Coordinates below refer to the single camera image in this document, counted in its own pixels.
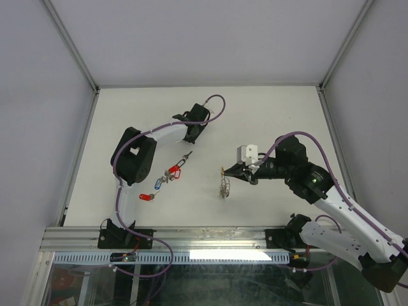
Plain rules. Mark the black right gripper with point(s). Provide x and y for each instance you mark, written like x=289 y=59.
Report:
x=236 y=171

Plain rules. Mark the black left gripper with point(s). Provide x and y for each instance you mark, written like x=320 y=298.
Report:
x=192 y=139

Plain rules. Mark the large grey keyring yellow handle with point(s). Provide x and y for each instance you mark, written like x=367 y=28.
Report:
x=224 y=188

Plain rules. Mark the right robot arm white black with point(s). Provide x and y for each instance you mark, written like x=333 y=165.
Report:
x=376 y=251

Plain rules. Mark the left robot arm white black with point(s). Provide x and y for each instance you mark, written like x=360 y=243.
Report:
x=134 y=155

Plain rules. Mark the red solid key tag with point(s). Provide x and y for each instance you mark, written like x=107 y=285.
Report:
x=174 y=168

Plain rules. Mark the red key tag white label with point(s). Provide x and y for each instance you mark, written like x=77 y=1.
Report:
x=177 y=173

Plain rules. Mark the silver key pair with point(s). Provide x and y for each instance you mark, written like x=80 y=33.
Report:
x=167 y=177

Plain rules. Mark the blue key tag with key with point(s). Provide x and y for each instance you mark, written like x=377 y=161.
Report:
x=158 y=184

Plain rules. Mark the red key tag with key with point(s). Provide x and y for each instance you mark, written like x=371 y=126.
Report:
x=148 y=197

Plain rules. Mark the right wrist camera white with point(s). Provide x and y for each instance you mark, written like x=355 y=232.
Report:
x=247 y=155

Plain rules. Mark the aluminium mounting rail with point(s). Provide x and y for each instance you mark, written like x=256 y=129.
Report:
x=179 y=239

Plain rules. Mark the grey slotted cable duct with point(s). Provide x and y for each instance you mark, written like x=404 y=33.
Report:
x=221 y=256

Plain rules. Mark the right aluminium frame post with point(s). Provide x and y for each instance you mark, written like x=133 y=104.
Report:
x=347 y=42

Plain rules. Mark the aluminium frame post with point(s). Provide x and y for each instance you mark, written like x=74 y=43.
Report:
x=69 y=43
x=347 y=42

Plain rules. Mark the left aluminium frame post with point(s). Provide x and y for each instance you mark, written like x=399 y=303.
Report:
x=69 y=43

